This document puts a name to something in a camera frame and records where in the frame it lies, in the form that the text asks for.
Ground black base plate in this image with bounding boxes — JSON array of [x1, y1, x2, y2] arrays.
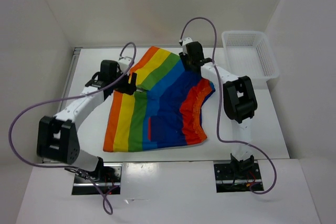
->
[[71, 163, 122, 196], [213, 162, 264, 193]]

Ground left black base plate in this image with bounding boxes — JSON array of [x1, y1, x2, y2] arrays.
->
[[71, 163, 122, 196]]

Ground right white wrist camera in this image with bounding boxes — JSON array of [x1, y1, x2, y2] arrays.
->
[[178, 37, 193, 54]]

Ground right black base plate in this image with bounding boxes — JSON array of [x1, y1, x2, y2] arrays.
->
[[213, 162, 264, 193]]

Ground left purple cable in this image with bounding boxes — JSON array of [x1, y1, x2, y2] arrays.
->
[[8, 41, 137, 215]]

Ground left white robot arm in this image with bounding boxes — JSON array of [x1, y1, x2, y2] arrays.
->
[[37, 57, 137, 182]]

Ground white plastic basket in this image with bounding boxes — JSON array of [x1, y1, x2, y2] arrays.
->
[[222, 30, 280, 86]]

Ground rainbow striped shorts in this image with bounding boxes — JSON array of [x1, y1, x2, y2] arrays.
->
[[103, 46, 215, 152]]

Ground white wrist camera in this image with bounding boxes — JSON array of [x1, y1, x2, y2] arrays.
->
[[118, 57, 134, 72], [178, 37, 193, 54]]

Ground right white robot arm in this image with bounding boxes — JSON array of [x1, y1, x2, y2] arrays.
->
[[179, 37, 258, 178]]

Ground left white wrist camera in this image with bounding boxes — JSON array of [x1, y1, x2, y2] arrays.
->
[[118, 57, 134, 72]]

